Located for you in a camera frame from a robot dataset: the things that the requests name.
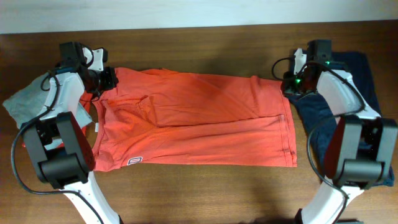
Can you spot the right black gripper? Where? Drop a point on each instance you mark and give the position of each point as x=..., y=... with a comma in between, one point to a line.
x=287, y=86

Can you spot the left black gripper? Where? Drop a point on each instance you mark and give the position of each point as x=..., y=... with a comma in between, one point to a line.
x=109, y=80

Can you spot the orange printed t-shirt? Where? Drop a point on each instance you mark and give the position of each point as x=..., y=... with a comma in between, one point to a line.
x=165, y=117

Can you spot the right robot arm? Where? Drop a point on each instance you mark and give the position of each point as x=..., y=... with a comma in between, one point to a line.
x=348, y=173

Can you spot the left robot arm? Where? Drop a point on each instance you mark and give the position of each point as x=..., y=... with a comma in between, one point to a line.
x=60, y=153

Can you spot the orange folded shirt under grey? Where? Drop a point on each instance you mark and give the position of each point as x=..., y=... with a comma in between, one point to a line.
x=87, y=101

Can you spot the navy blue folded shirt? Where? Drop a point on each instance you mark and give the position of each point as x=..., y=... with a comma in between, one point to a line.
x=313, y=109

